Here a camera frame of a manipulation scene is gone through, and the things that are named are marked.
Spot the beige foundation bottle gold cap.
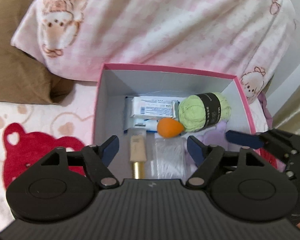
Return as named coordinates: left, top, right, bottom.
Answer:
left=129, top=128, right=148, bottom=180

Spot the red bear printed blanket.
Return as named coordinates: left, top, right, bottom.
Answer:
left=0, top=82, right=275, bottom=207

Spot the pink cardboard box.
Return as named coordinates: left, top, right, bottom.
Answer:
left=92, top=63, right=282, bottom=181

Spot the orange makeup sponge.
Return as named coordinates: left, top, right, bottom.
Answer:
left=157, top=118, right=186, bottom=138

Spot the clear cotton swab box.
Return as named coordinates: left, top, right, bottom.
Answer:
left=149, top=137, right=186, bottom=180

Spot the brown pillow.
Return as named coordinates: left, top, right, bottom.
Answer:
left=0, top=0, right=74, bottom=105

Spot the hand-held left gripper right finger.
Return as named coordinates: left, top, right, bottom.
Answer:
left=184, top=135, right=273, bottom=189

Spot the small white tissue packet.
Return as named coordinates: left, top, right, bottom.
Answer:
left=125, top=96, right=178, bottom=120

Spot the green yarn ball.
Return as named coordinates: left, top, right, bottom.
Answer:
left=178, top=92, right=232, bottom=132

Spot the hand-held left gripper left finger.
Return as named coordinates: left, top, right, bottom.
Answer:
left=31, top=135, right=120, bottom=190

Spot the blue wet wipes packet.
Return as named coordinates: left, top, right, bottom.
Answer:
left=124, top=118, right=158, bottom=133

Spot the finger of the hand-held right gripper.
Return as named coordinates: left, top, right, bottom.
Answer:
left=226, top=130, right=273, bottom=149

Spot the gold satin cloth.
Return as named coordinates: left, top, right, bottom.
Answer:
left=271, top=87, right=300, bottom=137

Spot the pink cartoon print pillow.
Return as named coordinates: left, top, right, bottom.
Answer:
left=11, top=0, right=297, bottom=103

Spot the purple plush toy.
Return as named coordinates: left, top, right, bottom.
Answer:
left=184, top=119, right=241, bottom=168

